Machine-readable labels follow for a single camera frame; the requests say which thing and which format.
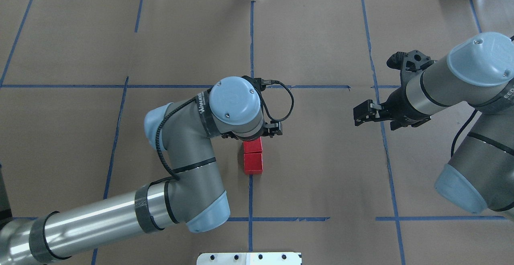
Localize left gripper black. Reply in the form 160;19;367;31
222;130;269;142

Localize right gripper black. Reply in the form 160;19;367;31
353;86;431;131

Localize red block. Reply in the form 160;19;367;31
243;137;263;154

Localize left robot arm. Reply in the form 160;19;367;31
1;75;224;264

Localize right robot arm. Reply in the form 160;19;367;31
353;31;514;220

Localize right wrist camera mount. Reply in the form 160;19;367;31
387;50;436;86

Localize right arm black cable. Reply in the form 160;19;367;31
451;110;479;158

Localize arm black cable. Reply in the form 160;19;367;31
154;77;295;181
451;110;479;158

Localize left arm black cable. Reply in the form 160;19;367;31
154;77;295;181

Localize white pedestal column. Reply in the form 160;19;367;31
196;252;303;265

